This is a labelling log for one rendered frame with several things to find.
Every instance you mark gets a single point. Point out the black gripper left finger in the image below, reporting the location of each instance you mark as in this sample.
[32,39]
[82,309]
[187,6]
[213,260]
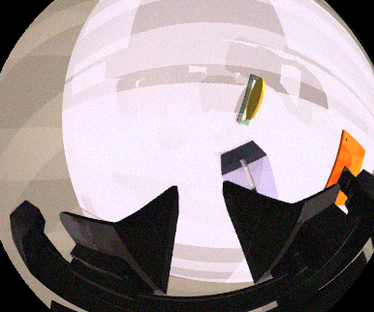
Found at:
[144,239]

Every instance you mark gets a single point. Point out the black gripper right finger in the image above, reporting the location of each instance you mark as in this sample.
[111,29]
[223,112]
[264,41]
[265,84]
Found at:
[265,227]

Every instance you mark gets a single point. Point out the thin gold disc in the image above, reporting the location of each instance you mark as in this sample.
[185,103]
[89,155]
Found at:
[255,99]

